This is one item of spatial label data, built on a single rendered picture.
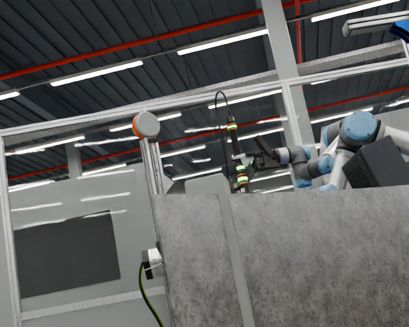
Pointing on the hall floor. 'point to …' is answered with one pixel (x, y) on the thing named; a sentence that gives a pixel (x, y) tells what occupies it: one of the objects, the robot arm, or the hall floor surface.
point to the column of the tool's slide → (154, 192)
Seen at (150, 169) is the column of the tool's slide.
